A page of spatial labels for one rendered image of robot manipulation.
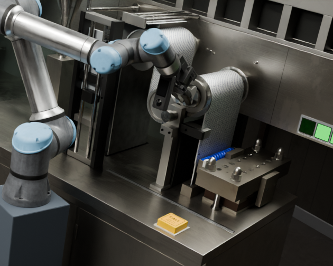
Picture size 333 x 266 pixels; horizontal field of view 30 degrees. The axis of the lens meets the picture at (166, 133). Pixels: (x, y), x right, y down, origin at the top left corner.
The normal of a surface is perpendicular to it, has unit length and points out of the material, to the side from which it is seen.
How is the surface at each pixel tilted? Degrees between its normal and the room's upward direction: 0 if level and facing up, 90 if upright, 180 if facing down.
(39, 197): 72
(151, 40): 50
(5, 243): 90
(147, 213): 0
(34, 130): 7
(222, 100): 90
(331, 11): 90
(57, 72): 90
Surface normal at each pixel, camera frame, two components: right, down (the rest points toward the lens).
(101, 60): -0.32, 0.28
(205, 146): 0.79, 0.34
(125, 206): 0.18, -0.92
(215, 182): -0.59, 0.18
